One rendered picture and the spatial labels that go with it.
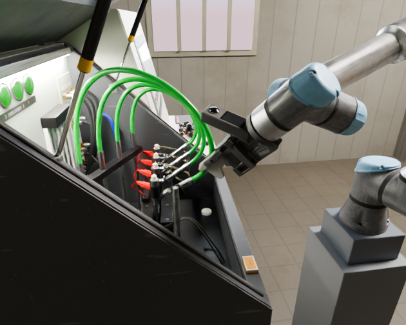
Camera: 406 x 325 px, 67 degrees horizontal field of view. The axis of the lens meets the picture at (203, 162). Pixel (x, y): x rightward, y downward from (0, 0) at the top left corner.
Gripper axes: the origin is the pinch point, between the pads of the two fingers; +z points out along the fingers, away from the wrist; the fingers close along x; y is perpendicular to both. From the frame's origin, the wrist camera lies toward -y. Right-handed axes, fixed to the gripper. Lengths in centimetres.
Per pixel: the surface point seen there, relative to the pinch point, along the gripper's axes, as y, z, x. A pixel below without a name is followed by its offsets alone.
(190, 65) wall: -51, 124, 196
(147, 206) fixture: -0.5, 31.3, -0.9
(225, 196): 17.5, 25.1, 19.3
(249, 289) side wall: 24.8, -0.9, -17.9
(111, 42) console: -48, 20, 29
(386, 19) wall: 54, 6, 321
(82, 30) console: -56, 22, 25
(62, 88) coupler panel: -45, 28, 7
